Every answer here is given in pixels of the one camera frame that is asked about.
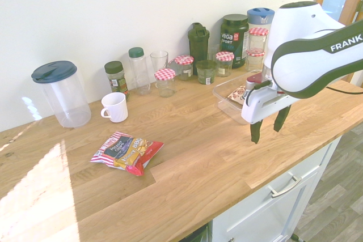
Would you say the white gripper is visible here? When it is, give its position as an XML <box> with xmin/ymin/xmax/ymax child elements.
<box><xmin>240</xmin><ymin>84</ymin><xmax>298</xmax><ymax>145</ymax></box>

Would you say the red striped potato chip bag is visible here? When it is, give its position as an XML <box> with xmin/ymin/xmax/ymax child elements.
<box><xmin>90</xmin><ymin>131</ymin><xmax>165</xmax><ymax>177</ymax></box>

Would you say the white brown snack bag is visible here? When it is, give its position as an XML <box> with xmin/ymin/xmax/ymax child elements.
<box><xmin>227</xmin><ymin>84</ymin><xmax>250</xmax><ymax>104</ymax></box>

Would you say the clear rectangular plastic container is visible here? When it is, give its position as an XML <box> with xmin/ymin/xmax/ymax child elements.
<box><xmin>212</xmin><ymin>69</ymin><xmax>273</xmax><ymax>125</ymax></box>

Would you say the small dark glass jar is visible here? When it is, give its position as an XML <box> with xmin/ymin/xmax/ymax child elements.
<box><xmin>195</xmin><ymin>60</ymin><xmax>218</xmax><ymax>86</ymax></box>

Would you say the white cabinet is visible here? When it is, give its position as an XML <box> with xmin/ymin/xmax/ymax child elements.
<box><xmin>211</xmin><ymin>135</ymin><xmax>343</xmax><ymax>242</ymax></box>

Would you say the dark Vega protein tub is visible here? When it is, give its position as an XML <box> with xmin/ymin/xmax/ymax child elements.
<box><xmin>220</xmin><ymin>14</ymin><xmax>250</xmax><ymax>70</ymax></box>

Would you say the dark green shaker bottle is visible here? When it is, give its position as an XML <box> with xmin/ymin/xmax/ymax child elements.
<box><xmin>187</xmin><ymin>22</ymin><xmax>211</xmax><ymax>77</ymax></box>

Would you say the clear pitcher light blue lid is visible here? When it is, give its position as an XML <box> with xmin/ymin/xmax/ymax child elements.
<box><xmin>246</xmin><ymin>7</ymin><xmax>276</xmax><ymax>56</ymax></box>

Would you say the clear drinking glass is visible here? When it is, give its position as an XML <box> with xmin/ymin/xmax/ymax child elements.
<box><xmin>150</xmin><ymin>50</ymin><xmax>170</xmax><ymax>73</ymax></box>

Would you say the dark bin under counter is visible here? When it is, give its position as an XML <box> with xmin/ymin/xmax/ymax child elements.
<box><xmin>181</xmin><ymin>222</ymin><xmax>210</xmax><ymax>242</ymax></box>

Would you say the clear bottle green cap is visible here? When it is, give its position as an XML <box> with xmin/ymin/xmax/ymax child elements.
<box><xmin>128</xmin><ymin>46</ymin><xmax>152</xmax><ymax>96</ymax></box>

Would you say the white ceramic mug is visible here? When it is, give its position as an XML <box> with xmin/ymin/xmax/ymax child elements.
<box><xmin>100</xmin><ymin>92</ymin><xmax>129</xmax><ymax>124</ymax></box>

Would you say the spice jar dark lid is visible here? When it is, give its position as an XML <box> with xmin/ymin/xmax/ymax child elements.
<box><xmin>104</xmin><ymin>60</ymin><xmax>131</xmax><ymax>102</ymax></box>

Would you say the clear pitcher dark blue lid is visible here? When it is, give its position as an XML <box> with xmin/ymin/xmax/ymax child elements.
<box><xmin>31</xmin><ymin>60</ymin><xmax>92</xmax><ymax>129</ymax></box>

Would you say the red grey wrist camera mount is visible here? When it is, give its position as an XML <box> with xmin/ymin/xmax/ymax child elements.
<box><xmin>245</xmin><ymin>73</ymin><xmax>270</xmax><ymax>93</ymax></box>

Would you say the silver drawer handle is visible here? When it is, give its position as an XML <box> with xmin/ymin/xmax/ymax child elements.
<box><xmin>267</xmin><ymin>175</ymin><xmax>302</xmax><ymax>199</ymax></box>

